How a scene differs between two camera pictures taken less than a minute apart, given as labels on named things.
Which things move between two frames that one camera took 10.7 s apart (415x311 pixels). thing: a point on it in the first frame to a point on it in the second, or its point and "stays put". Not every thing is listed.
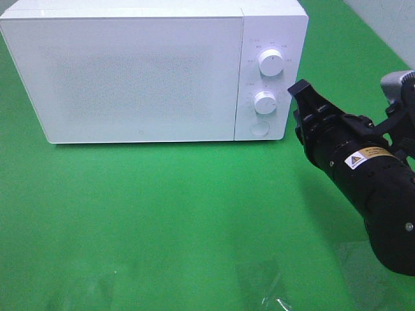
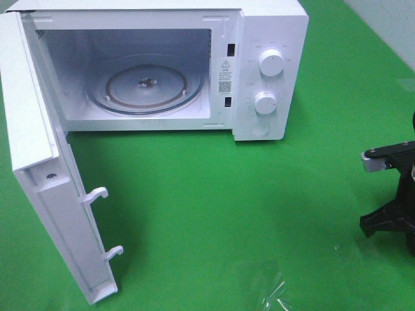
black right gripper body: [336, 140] to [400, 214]
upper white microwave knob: [270, 62] stays put
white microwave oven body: [159, 70] stays put
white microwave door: [131, 79] to [42, 161]
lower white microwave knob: [265, 102] stays put
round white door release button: [259, 128] stays put
